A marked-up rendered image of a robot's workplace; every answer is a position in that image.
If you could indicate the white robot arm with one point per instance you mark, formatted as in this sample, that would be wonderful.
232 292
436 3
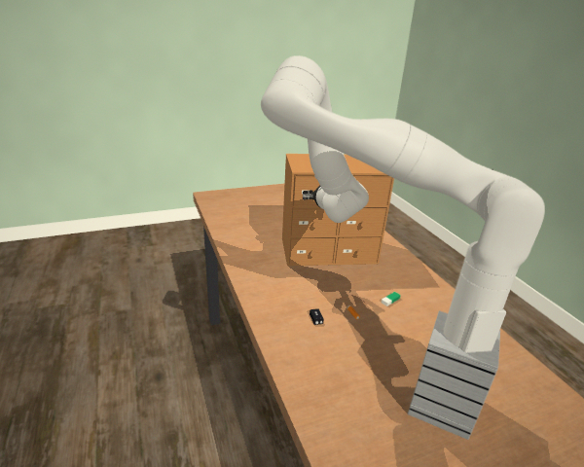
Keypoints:
513 212

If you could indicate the black nine-volt battery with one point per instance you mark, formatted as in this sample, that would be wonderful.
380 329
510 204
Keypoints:
316 316

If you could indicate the brown wooden drawer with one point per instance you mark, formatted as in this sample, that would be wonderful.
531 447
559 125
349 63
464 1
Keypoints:
357 249
302 183
355 225
379 186
311 250
311 221

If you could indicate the green and white eraser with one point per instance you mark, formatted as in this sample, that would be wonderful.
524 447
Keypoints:
393 297

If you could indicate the brown wooden chest of drawers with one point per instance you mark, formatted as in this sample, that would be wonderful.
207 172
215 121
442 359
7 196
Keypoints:
300 164

